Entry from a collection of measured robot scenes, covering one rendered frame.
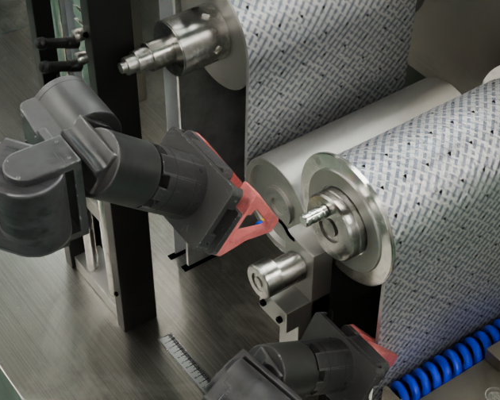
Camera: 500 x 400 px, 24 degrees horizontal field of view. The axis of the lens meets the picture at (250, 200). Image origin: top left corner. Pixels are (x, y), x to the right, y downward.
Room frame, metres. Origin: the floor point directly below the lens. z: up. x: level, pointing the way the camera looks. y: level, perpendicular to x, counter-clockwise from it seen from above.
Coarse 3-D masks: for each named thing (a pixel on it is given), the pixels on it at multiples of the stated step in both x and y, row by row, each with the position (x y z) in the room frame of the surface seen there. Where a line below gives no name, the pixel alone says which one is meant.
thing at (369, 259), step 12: (324, 168) 0.87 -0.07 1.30; (312, 180) 0.88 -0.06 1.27; (324, 180) 0.86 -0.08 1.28; (336, 180) 0.85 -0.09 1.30; (348, 180) 0.84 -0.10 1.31; (312, 192) 0.88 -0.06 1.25; (348, 192) 0.83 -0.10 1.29; (360, 204) 0.82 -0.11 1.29; (372, 216) 0.81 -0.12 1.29; (372, 228) 0.80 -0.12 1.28; (372, 240) 0.80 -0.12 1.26; (372, 252) 0.80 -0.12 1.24; (348, 264) 0.83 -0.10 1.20; (360, 264) 0.81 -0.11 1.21; (372, 264) 0.80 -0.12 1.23
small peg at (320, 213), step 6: (312, 210) 0.83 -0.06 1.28; (318, 210) 0.83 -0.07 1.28; (324, 210) 0.83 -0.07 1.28; (300, 216) 0.82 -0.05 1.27; (306, 216) 0.82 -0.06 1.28; (312, 216) 0.82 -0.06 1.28; (318, 216) 0.82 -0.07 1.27; (324, 216) 0.82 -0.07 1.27; (306, 222) 0.81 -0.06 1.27; (312, 222) 0.82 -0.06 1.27
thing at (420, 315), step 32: (448, 256) 0.84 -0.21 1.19; (480, 256) 0.87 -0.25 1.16; (416, 288) 0.82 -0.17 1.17; (448, 288) 0.85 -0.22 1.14; (480, 288) 0.88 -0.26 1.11; (384, 320) 0.79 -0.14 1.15; (416, 320) 0.82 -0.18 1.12; (448, 320) 0.85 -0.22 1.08; (480, 320) 0.89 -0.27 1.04; (416, 352) 0.83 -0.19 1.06; (384, 384) 0.80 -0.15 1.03
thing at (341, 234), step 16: (320, 192) 0.85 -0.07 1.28; (336, 192) 0.84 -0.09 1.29; (336, 208) 0.82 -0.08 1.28; (352, 208) 0.82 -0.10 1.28; (320, 224) 0.84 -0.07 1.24; (336, 224) 0.82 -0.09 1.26; (352, 224) 0.81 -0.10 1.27; (320, 240) 0.84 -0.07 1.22; (336, 240) 0.82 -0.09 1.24; (352, 240) 0.80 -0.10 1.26; (336, 256) 0.82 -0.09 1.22; (352, 256) 0.80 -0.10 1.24
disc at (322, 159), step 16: (320, 160) 0.88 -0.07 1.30; (336, 160) 0.86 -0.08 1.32; (304, 176) 0.89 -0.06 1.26; (352, 176) 0.83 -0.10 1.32; (304, 192) 0.89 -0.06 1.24; (368, 192) 0.81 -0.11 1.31; (384, 224) 0.79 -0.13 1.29; (384, 240) 0.79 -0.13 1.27; (384, 256) 0.79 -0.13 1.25; (352, 272) 0.82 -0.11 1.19; (368, 272) 0.80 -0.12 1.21; (384, 272) 0.79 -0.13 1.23
